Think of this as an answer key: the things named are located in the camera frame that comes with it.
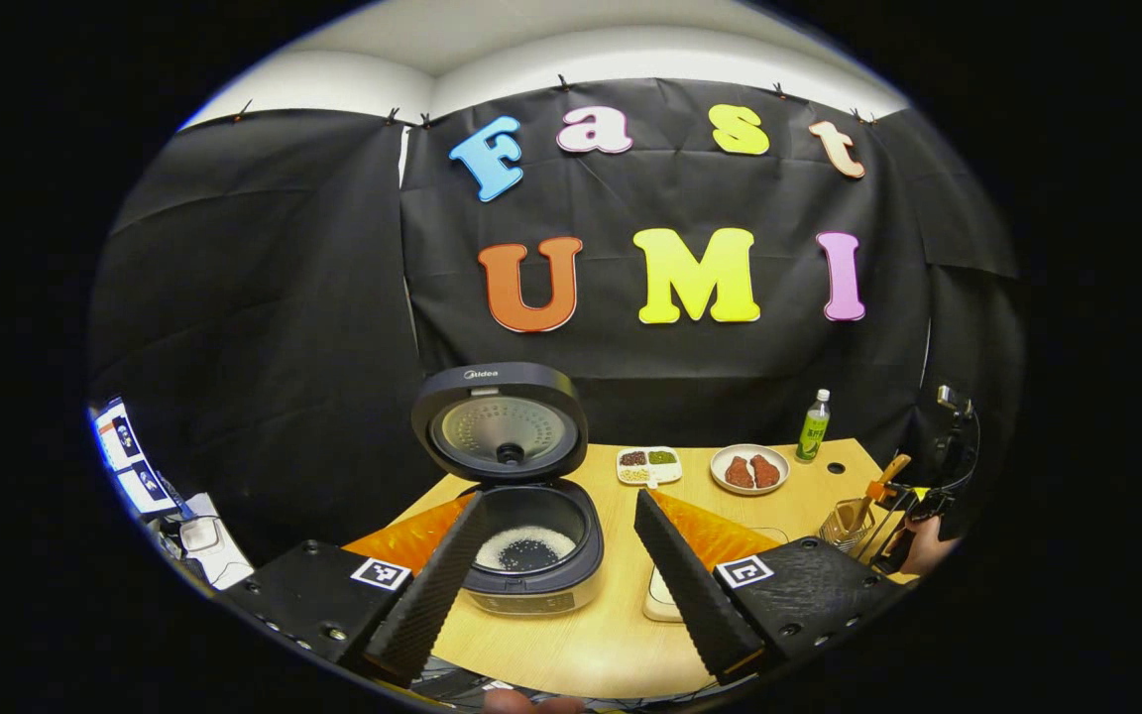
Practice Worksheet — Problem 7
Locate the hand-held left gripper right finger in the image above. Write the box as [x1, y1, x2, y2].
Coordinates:
[633, 488, 905, 686]

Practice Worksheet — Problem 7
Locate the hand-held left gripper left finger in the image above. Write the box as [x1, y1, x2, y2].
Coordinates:
[224, 493, 486, 688]

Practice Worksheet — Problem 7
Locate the cream rice container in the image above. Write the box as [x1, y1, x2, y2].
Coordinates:
[643, 526, 792, 624]

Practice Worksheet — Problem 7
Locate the wooden spoon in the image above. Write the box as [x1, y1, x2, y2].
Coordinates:
[849, 454, 913, 533]

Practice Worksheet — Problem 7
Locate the metal wire chopstick holder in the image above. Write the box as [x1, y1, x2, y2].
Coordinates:
[817, 499, 878, 554]

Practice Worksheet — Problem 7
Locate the white rice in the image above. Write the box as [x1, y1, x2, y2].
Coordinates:
[475, 526, 580, 574]

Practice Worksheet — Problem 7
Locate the dark grey rice cooker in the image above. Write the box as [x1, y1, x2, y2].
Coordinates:
[410, 362, 606, 617]

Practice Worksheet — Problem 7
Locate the green drink bottle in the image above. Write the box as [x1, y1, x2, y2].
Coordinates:
[795, 389, 833, 465]

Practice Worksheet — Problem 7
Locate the white divided snack dish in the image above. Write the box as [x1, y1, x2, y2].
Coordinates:
[616, 446, 684, 488]

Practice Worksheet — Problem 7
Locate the white round plate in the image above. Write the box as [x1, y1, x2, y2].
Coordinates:
[710, 443, 791, 497]

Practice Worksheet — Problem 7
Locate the printed standing banner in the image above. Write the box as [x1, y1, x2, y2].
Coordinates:
[93, 397, 177, 518]

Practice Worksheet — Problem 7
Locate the black backdrop cloth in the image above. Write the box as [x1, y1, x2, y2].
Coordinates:
[87, 77, 1028, 566]

